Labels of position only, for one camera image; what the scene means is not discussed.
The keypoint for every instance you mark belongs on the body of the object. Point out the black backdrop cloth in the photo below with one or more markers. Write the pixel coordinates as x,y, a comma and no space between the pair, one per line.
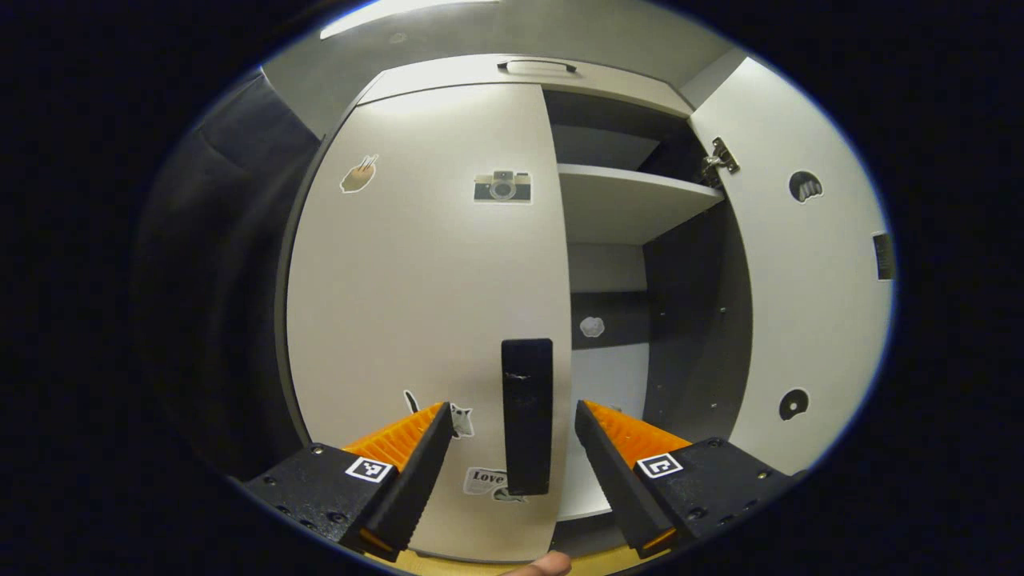
216,280

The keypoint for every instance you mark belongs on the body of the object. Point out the beige double-door shoe cabinet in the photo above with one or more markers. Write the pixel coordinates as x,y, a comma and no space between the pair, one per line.
696,320

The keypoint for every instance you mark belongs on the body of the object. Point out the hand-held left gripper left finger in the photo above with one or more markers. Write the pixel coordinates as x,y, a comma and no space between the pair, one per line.
412,480

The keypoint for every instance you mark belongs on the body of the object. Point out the beige shoe cabinet door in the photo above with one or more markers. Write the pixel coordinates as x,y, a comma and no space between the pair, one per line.
808,304
416,280

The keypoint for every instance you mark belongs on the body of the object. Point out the metal door hinge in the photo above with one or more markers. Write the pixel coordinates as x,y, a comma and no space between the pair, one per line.
718,164

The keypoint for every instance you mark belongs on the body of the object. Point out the ceiling light panel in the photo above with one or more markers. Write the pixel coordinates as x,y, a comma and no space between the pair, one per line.
384,12

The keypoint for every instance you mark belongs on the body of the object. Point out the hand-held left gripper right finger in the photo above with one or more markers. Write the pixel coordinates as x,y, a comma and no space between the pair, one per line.
620,480

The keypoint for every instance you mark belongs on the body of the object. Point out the beige cabinet drawer front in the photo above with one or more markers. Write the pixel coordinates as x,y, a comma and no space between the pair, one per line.
448,76

